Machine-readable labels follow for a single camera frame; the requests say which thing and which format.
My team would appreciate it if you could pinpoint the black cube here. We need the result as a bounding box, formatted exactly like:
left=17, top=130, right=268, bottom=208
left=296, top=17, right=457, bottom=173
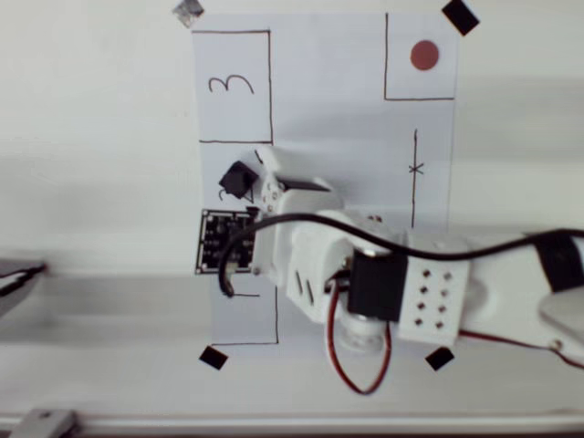
left=218, top=160, right=260, bottom=202

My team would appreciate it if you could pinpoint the white paper sheet with drawn boxes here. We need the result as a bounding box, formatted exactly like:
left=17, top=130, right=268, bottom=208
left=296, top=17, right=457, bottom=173
left=191, top=12, right=460, bottom=360

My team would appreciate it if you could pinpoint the grey tape piece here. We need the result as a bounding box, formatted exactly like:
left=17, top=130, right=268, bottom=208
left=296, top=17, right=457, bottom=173
left=172, top=0, right=205, bottom=29

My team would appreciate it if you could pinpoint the red round sticker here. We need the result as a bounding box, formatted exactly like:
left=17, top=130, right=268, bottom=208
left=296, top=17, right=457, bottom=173
left=409, top=39, right=440, bottom=72

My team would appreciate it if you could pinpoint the dark grey blurred object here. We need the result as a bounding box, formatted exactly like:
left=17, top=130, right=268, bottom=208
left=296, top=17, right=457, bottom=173
left=0, top=257, right=49, bottom=318

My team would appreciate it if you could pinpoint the red servo wire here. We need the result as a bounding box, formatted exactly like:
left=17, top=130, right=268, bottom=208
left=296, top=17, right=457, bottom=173
left=324, top=277, right=394, bottom=397
left=457, top=331, right=584, bottom=371

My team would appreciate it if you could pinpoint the black camera cable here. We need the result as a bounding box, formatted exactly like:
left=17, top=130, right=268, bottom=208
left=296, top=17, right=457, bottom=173
left=217, top=213, right=584, bottom=297

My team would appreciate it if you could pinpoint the aluminium rail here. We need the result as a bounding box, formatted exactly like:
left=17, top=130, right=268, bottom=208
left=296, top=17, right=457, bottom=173
left=0, top=412, right=584, bottom=438

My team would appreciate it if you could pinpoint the grey metal bracket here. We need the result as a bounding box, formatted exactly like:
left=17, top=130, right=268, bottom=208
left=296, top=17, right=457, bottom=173
left=16, top=408, right=81, bottom=438

